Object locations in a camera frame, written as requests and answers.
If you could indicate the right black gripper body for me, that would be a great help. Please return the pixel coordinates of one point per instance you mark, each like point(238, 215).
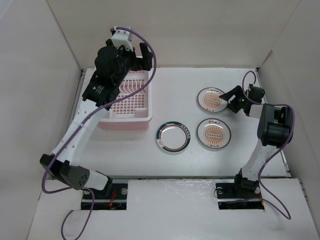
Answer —
point(246, 101)

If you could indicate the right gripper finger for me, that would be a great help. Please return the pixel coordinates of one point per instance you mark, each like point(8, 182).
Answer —
point(236, 104)
point(233, 96)

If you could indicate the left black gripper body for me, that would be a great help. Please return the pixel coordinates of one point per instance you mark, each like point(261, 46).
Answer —
point(128, 61)

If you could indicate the orange sunburst plate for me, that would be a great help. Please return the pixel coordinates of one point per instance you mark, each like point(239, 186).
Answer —
point(209, 100)
point(213, 133)

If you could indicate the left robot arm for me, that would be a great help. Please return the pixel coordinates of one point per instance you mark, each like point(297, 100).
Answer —
point(63, 163)

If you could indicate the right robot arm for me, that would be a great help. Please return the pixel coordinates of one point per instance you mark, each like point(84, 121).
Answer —
point(274, 129)

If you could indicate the pink plastic dish rack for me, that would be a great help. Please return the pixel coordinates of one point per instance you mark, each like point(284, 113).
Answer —
point(135, 112)

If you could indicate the white plate green red rim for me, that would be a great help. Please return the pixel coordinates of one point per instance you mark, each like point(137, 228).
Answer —
point(173, 137)

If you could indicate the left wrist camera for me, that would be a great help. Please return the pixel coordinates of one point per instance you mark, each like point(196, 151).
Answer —
point(122, 38)

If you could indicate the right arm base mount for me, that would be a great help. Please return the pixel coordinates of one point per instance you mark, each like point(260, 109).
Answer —
point(231, 199)

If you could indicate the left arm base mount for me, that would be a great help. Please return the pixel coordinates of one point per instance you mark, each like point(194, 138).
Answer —
point(114, 200)

